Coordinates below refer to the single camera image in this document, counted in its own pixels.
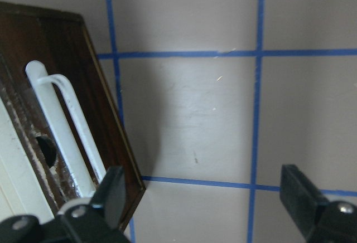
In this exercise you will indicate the dark wooden drawer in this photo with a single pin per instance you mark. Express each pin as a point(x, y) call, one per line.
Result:
point(34, 177)

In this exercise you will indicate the white drawer handle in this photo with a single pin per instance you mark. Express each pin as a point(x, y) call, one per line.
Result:
point(43, 86)

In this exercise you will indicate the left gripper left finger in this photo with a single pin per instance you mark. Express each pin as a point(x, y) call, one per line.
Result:
point(110, 197)

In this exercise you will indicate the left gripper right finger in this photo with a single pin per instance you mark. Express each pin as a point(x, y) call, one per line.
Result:
point(303, 201)

